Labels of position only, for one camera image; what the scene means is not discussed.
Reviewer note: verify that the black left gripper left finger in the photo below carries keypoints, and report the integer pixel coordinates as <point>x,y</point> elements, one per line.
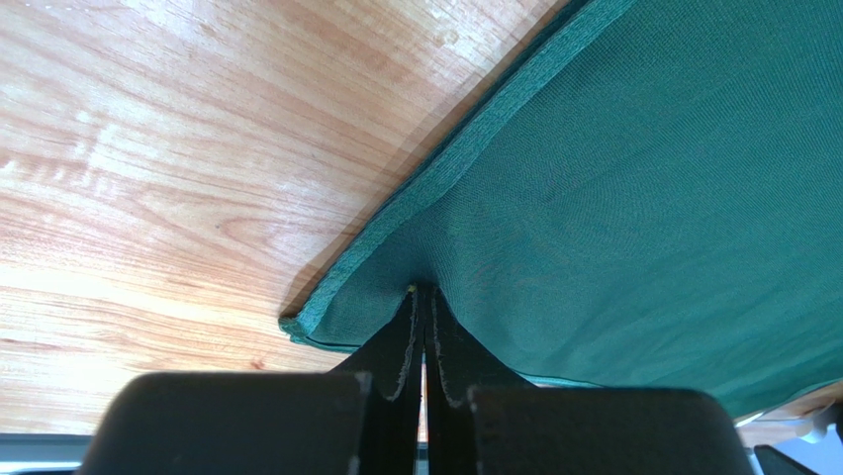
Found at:
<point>361,417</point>

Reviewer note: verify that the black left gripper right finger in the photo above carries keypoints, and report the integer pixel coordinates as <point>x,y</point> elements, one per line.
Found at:
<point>483,418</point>

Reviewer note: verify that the dark green cloth napkin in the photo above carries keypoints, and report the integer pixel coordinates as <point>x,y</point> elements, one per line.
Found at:
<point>650,196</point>

